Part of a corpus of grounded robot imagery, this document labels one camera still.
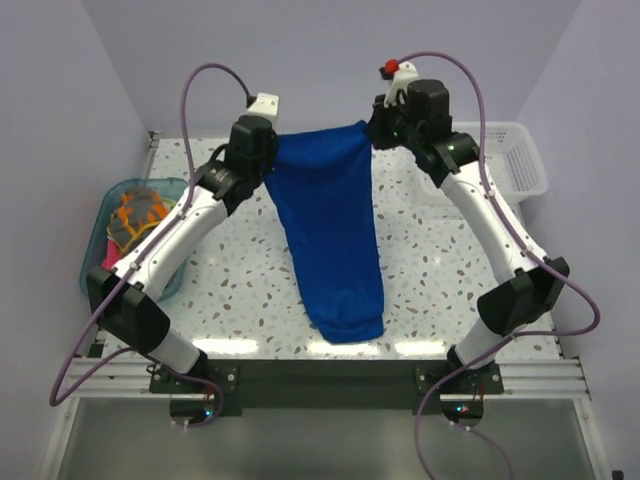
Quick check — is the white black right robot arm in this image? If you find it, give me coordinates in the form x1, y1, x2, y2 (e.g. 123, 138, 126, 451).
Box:
367, 77, 569, 393

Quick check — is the blue towel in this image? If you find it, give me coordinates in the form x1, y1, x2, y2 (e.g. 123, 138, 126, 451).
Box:
265, 121, 384, 344

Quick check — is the pink towel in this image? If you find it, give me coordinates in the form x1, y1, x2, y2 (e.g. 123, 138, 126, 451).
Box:
101, 239, 124, 270

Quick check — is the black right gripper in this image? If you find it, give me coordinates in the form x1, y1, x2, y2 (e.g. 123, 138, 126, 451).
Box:
365, 92, 424, 152

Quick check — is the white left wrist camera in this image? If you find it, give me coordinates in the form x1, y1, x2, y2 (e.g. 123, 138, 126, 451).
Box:
247, 92, 279, 124

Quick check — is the white plastic mesh basket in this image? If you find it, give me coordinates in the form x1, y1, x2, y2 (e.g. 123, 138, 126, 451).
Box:
484, 122, 549, 205

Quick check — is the teal plastic bin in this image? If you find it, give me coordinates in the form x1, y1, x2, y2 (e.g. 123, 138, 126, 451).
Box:
79, 178, 188, 294

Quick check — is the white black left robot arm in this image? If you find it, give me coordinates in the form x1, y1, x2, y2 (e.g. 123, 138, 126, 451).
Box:
87, 115, 278, 393

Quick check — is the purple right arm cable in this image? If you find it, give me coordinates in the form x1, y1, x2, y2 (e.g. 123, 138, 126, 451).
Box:
399, 50, 602, 480

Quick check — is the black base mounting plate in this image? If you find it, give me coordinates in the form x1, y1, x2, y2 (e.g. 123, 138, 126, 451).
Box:
148, 358, 504, 419

